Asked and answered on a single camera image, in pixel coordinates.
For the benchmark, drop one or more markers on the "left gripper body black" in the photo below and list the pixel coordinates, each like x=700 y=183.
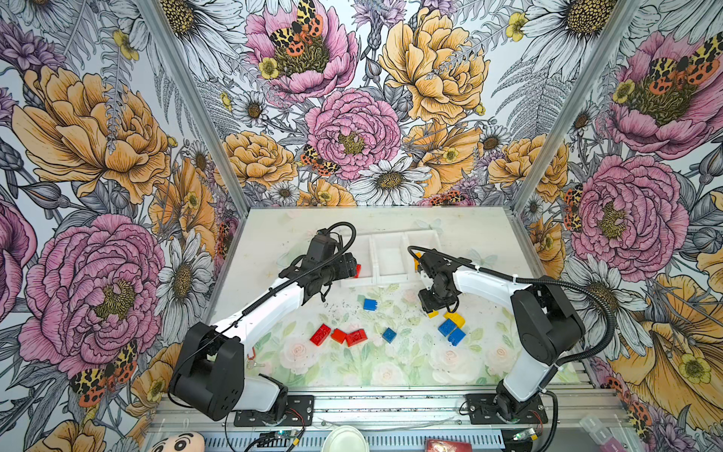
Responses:
x=341 y=272

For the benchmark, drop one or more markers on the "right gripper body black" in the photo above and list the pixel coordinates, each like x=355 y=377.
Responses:
x=436 y=298

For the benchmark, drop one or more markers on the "white three-compartment container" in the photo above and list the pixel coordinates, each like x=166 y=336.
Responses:
x=384 y=258

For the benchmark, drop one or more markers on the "blue lego brick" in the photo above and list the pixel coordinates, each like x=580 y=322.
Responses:
x=456 y=337
x=370 y=305
x=448 y=328
x=389 y=335

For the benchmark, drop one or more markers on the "red lego brick long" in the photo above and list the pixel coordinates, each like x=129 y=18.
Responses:
x=320 y=335

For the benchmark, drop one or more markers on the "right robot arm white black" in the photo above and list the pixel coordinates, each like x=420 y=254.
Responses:
x=546 y=322

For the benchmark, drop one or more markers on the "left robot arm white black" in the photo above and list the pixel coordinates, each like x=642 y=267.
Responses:
x=210 y=374

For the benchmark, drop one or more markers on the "red lego brick small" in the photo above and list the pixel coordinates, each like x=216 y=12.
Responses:
x=339 y=336

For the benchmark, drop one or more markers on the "white round bowl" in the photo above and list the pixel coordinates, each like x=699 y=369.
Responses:
x=345 y=439

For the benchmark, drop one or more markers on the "red box at bottom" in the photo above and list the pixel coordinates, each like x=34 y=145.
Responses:
x=439 y=445

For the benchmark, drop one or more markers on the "cartoon face plush toy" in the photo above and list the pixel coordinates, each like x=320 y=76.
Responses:
x=182 y=442

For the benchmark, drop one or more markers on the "clear plastic container corner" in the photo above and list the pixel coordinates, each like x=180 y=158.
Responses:
x=600 y=434

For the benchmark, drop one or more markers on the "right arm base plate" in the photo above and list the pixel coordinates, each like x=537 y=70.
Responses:
x=493 y=409

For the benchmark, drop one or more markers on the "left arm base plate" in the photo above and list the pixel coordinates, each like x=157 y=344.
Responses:
x=297 y=412

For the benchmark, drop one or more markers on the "aluminium frame rail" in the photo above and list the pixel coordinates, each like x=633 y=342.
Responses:
x=399 y=408

